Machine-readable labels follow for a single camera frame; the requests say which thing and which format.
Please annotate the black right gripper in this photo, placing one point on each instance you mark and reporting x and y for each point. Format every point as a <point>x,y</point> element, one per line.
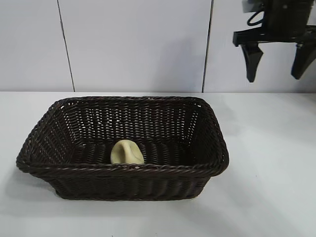
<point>284,19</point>

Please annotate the pale yellow egg yolk pastry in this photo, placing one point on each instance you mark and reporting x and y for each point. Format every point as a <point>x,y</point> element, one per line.
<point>126,153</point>

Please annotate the dark brown woven basket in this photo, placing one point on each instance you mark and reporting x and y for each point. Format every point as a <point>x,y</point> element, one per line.
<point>123,182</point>

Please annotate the gray wrist camera box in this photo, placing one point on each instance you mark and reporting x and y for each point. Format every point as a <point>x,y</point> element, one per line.
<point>251,5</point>

